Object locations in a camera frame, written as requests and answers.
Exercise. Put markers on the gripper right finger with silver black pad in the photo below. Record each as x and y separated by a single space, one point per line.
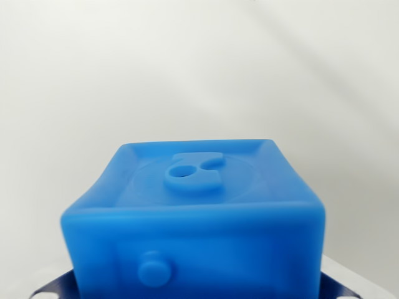
338 285

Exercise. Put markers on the gripper left finger with silver black pad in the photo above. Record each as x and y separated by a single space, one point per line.
59 285

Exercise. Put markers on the blue cube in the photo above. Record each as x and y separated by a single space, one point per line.
193 224

